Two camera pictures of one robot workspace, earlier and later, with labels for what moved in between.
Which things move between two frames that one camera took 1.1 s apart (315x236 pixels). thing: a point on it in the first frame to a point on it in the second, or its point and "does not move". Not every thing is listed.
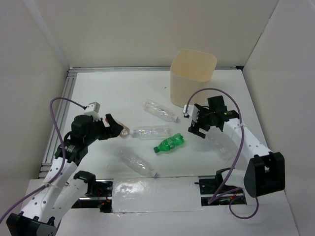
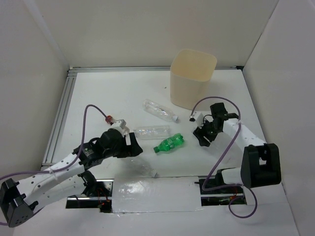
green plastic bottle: (175, 140) does not move
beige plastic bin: (191, 70) does not move
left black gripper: (114, 132) to (133, 150)
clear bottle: (151, 132) does not move
